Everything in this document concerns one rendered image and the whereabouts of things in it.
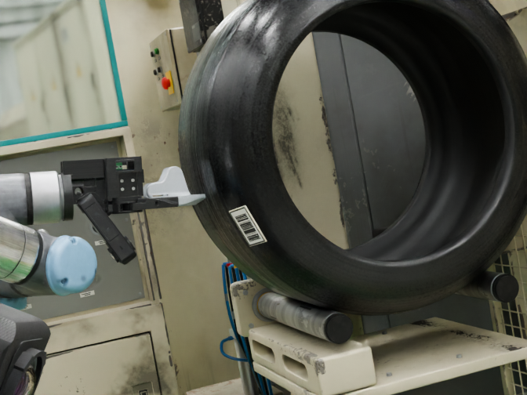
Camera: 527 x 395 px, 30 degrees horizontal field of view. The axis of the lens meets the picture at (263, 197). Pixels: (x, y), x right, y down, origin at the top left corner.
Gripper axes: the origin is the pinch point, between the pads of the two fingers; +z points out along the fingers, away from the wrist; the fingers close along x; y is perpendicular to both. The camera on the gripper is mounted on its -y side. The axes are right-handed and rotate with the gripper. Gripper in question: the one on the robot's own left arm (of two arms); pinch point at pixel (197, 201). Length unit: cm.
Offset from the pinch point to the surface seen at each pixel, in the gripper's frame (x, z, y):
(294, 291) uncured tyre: -6.1, 12.3, -14.2
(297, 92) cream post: 26.1, 26.2, 18.1
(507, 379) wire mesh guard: 27, 66, -40
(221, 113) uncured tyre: -8.7, 2.3, 12.4
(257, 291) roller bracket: 23.5, 15.3, -17.4
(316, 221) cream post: 26.0, 28.2, -5.8
